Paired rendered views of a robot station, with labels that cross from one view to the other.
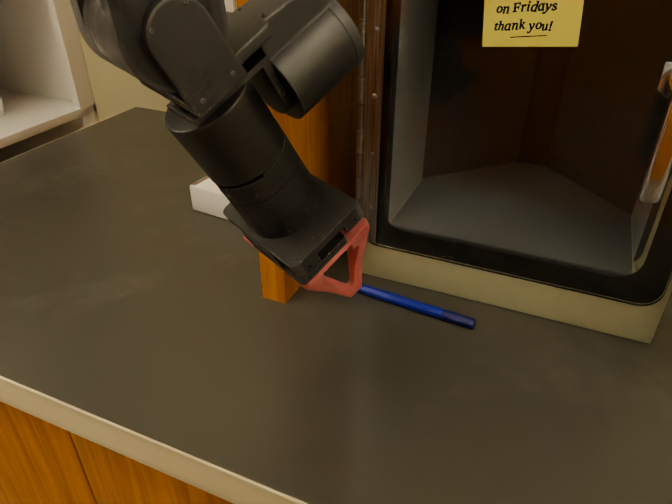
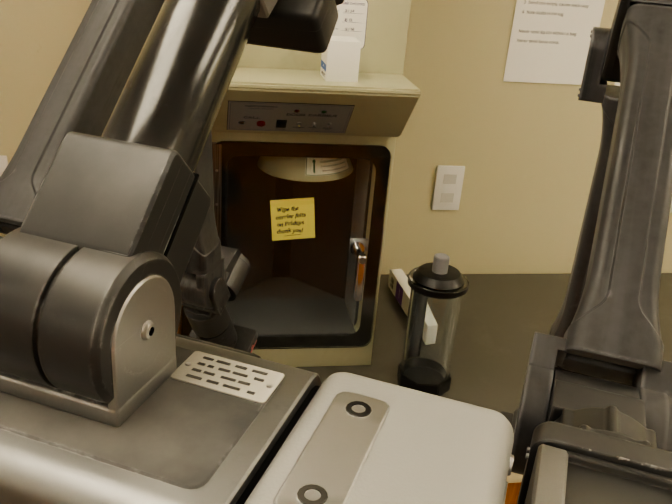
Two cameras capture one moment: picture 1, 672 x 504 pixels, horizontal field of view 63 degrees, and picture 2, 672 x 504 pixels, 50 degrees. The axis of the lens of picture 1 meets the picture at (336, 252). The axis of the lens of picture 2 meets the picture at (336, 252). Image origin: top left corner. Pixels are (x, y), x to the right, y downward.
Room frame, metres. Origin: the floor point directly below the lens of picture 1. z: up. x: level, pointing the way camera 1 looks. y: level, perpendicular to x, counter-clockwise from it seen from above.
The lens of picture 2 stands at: (-0.52, 0.45, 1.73)
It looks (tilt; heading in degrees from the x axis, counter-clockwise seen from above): 25 degrees down; 325
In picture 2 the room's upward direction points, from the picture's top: 5 degrees clockwise
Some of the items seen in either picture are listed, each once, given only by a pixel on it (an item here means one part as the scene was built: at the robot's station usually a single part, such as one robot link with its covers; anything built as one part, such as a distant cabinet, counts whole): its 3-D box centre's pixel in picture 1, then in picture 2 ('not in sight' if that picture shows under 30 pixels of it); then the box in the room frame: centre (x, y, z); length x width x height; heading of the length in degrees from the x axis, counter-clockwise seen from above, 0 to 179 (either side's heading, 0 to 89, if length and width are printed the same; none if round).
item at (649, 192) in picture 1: (665, 136); (358, 271); (0.41, -0.25, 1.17); 0.05 x 0.03 x 0.10; 156
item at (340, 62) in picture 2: not in sight; (340, 58); (0.42, -0.19, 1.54); 0.05 x 0.05 x 0.06; 67
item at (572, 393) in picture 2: not in sight; (584, 443); (-0.30, 0.08, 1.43); 0.10 x 0.05 x 0.09; 128
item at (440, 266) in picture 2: not in sight; (439, 272); (0.32, -0.37, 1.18); 0.09 x 0.09 x 0.07
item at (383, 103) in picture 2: not in sight; (309, 109); (0.43, -0.15, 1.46); 0.32 x 0.12 x 0.10; 66
